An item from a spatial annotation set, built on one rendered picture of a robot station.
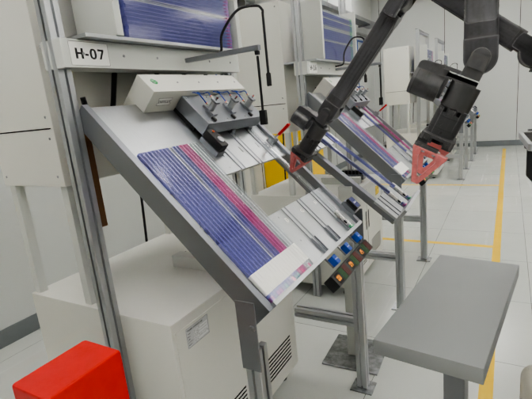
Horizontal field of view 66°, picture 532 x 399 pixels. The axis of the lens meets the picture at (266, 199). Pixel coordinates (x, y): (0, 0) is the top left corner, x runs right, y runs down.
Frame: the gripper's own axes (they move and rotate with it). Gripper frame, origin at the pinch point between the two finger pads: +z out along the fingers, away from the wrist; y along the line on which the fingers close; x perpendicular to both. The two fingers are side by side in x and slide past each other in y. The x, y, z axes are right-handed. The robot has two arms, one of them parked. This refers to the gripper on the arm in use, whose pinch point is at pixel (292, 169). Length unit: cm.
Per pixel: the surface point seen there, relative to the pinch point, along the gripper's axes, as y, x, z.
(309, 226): 18.3, 19.5, 3.2
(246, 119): 5.9, -22.7, -6.8
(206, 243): 60, 8, 1
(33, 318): 13, -82, 175
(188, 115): 28.0, -31.1, -4.9
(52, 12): 61, -56, -21
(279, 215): 26.6, 11.6, 2.4
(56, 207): -18, -121, 129
